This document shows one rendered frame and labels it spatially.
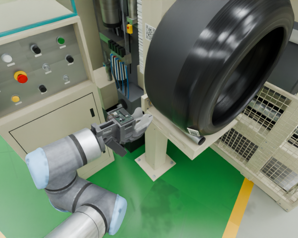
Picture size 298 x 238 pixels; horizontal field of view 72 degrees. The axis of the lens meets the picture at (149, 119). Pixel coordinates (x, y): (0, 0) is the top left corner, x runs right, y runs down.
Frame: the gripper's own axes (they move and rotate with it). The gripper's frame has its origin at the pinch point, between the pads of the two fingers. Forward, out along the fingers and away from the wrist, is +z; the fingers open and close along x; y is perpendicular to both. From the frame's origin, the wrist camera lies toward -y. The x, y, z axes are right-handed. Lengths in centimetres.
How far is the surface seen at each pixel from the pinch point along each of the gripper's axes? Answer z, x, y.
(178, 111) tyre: 8.2, -5.1, 3.1
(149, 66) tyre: 7.9, 10.9, 12.1
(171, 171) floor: 54, 18, -108
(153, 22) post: 27.0, 32.0, 17.0
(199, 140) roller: 24.5, -8.8, -19.7
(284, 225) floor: 89, -67, -104
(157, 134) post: 38, 28, -57
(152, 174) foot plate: 39, 26, -109
